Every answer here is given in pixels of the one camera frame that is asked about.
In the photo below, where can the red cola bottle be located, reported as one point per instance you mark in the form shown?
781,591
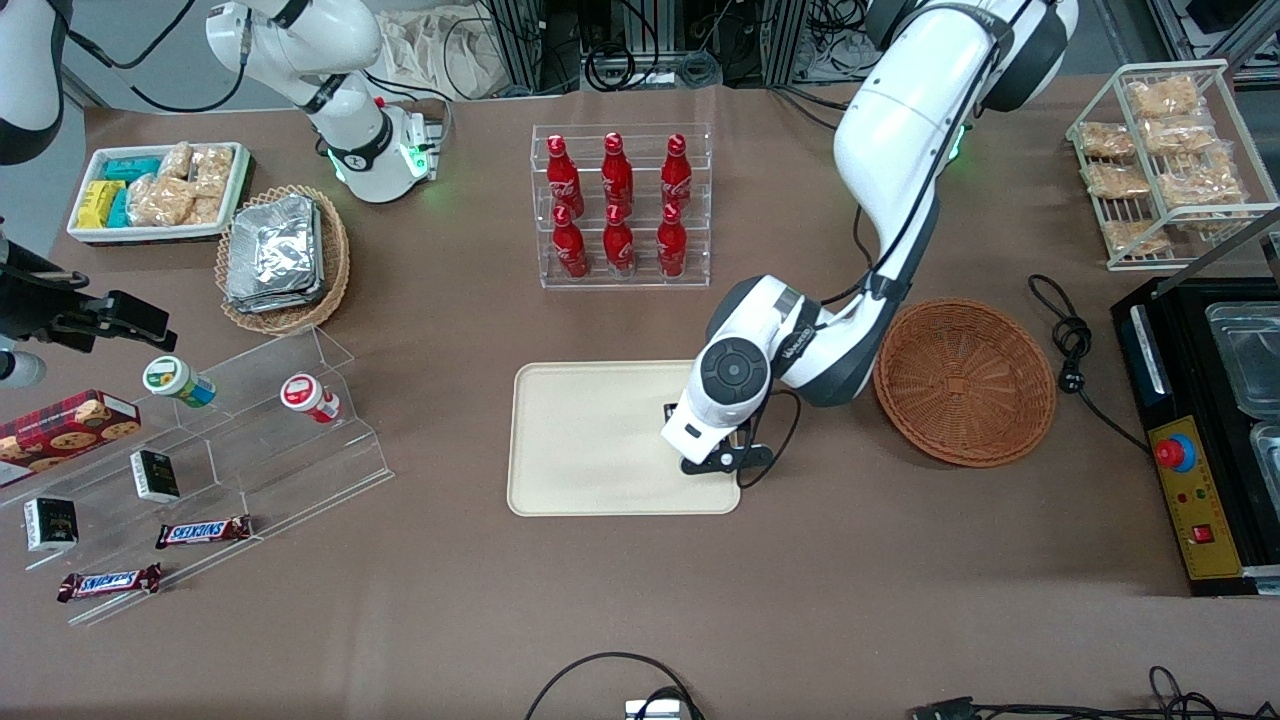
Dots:
563,175
676,175
617,175
618,248
671,248
570,250

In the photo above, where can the white cloth bag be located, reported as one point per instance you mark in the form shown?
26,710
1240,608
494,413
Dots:
440,55

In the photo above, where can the small steel pan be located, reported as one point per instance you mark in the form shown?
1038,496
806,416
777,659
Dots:
1268,455

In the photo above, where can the teal snack packet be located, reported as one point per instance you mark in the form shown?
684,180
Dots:
119,210
130,168

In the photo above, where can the brown Snickers bar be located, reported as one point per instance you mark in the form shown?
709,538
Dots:
205,531
110,582

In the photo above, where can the brown round wicker basket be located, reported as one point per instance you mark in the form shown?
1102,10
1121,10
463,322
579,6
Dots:
965,385

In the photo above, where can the red emergency stop button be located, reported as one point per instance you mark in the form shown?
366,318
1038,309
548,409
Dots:
1176,453

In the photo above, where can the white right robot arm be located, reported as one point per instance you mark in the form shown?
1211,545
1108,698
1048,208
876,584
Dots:
350,130

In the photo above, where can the green lid yogurt cup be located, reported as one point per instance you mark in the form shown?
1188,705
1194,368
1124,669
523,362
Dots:
172,378

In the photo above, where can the light oval wicker basket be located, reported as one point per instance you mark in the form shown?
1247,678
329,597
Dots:
335,260

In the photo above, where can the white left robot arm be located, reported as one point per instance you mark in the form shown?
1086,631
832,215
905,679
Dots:
900,110

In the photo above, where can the white rectangular snack tray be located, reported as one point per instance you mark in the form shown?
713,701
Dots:
90,232

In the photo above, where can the large steel pan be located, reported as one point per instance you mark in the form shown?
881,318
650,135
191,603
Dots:
1250,355

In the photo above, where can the red lid yogurt cup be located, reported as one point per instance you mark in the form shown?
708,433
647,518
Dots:
303,393

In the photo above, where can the clear bag of rice crackers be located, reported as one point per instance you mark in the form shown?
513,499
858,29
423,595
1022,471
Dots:
205,210
175,161
212,170
160,200

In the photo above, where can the small white device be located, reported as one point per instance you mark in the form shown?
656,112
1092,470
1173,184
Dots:
655,710

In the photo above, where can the clear acrylic stepped display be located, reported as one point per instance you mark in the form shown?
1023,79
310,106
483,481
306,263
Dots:
260,470

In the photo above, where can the yellow snack packet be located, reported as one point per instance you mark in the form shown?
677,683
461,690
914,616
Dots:
98,204

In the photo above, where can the red cookie box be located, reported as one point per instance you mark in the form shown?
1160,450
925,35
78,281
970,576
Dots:
60,430

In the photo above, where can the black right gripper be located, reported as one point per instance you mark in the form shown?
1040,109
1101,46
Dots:
37,309

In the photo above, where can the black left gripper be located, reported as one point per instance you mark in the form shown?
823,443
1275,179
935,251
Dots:
669,411

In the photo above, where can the black appliance with yellow panel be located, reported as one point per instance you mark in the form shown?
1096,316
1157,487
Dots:
1200,520

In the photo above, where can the beige rectangular tray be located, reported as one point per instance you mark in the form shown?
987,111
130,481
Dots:
590,440

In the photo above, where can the clear acrylic bottle rack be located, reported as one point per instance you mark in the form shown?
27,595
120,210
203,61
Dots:
640,285

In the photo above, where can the clear bag of fried snacks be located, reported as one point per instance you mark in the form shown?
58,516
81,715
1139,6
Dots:
1178,136
1115,181
1163,97
1135,237
1200,182
1105,141

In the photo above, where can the small black box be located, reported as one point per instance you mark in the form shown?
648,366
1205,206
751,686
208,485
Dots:
155,476
50,524

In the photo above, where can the aluminium frame post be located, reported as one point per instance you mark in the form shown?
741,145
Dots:
525,45

